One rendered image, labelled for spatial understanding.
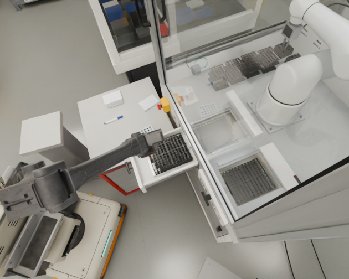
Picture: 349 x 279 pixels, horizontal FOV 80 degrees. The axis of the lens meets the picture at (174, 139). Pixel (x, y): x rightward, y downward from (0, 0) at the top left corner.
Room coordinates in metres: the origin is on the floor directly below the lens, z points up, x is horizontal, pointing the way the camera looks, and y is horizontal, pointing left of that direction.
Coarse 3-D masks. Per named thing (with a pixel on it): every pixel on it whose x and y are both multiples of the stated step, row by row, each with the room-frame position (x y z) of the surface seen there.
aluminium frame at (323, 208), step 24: (144, 0) 0.96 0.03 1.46; (168, 96) 0.80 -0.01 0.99; (192, 144) 0.46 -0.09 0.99; (336, 168) 0.06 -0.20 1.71; (216, 192) 0.20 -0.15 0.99; (288, 192) 0.06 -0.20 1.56; (312, 192) 0.04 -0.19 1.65; (336, 192) 0.03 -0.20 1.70; (264, 216) 0.04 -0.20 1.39; (288, 216) 0.02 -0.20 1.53; (312, 216) 0.01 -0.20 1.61; (336, 216) 0.01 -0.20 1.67; (240, 240) -0.01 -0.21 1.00; (264, 240) -0.02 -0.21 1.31
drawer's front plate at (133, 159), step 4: (132, 160) 0.45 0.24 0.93; (132, 164) 0.43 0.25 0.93; (136, 164) 0.44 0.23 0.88; (136, 168) 0.40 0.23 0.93; (136, 172) 0.38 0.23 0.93; (136, 176) 0.36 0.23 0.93; (140, 176) 0.37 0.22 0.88; (140, 180) 0.33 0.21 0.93; (140, 184) 0.31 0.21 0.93; (140, 188) 0.29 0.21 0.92; (144, 188) 0.30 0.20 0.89; (144, 192) 0.29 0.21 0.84
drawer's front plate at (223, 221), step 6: (198, 174) 0.34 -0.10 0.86; (204, 180) 0.28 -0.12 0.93; (204, 186) 0.27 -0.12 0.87; (210, 186) 0.25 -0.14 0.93; (210, 192) 0.22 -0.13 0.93; (216, 198) 0.18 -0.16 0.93; (216, 204) 0.16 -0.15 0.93; (216, 210) 0.14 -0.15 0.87; (222, 216) 0.10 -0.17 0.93; (222, 222) 0.08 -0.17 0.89
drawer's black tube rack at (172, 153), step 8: (176, 136) 0.57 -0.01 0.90; (160, 144) 0.54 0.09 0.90; (168, 144) 0.53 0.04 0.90; (176, 144) 0.54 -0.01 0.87; (184, 144) 0.51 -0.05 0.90; (160, 152) 0.49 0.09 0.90; (168, 152) 0.48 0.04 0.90; (176, 152) 0.47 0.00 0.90; (184, 152) 0.48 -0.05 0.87; (152, 160) 0.46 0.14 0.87; (160, 160) 0.44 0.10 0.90; (168, 160) 0.43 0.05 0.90; (176, 160) 0.43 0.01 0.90; (184, 160) 0.43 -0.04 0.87; (192, 160) 0.42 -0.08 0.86; (160, 168) 0.39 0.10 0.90; (168, 168) 0.40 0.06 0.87
